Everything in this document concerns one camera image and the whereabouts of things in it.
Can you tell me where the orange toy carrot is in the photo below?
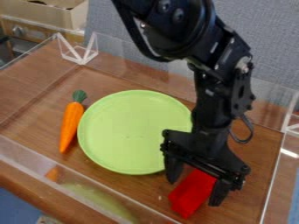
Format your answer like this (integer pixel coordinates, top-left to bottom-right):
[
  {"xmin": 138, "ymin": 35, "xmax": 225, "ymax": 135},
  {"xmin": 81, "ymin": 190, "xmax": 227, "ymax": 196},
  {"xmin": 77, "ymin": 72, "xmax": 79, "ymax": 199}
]
[{"xmin": 61, "ymin": 90, "xmax": 89, "ymax": 153}]

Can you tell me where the clear acrylic tray enclosure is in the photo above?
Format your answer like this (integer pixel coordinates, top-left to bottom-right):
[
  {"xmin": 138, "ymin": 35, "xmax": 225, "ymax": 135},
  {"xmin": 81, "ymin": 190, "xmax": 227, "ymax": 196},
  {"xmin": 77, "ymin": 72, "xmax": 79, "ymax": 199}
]
[{"xmin": 0, "ymin": 38, "xmax": 299, "ymax": 224}]

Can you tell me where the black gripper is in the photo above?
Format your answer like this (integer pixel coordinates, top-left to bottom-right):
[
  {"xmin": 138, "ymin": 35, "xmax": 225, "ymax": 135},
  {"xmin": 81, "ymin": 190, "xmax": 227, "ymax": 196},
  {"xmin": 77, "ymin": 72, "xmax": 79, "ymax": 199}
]
[{"xmin": 161, "ymin": 129, "xmax": 251, "ymax": 207}]

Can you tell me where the wooden shelf unit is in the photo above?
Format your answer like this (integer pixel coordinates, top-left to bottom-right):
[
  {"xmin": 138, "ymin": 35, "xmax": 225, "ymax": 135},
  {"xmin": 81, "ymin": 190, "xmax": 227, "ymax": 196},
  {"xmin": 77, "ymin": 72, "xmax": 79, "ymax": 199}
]
[{"xmin": 0, "ymin": 16, "xmax": 85, "ymax": 70}]

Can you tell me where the green plate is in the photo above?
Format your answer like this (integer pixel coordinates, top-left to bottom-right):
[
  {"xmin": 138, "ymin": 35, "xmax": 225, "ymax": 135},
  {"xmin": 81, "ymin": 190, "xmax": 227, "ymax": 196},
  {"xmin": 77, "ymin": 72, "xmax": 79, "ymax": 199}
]
[{"xmin": 78, "ymin": 90, "xmax": 193, "ymax": 175}]

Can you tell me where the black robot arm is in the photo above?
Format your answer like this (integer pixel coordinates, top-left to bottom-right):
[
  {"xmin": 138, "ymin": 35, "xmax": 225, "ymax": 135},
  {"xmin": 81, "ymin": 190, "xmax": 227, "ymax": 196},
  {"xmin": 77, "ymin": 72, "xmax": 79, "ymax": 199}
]
[{"xmin": 111, "ymin": 0, "xmax": 257, "ymax": 207}]

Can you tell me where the red star-shaped bar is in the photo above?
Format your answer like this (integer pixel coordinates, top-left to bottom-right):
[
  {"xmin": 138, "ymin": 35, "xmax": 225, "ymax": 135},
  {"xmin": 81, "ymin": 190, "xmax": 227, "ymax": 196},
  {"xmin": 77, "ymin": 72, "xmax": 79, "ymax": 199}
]
[{"xmin": 169, "ymin": 170, "xmax": 217, "ymax": 219}]

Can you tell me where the black cable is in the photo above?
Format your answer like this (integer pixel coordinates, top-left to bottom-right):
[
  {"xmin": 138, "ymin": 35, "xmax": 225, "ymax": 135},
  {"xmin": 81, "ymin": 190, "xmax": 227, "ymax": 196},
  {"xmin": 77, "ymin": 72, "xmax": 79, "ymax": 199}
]
[{"xmin": 229, "ymin": 114, "xmax": 257, "ymax": 145}]

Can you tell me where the cardboard box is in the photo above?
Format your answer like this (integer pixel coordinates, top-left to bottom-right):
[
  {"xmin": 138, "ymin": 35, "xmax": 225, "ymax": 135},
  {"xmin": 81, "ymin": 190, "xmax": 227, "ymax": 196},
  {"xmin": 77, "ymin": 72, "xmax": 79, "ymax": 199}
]
[{"xmin": 0, "ymin": 0, "xmax": 90, "ymax": 30}]

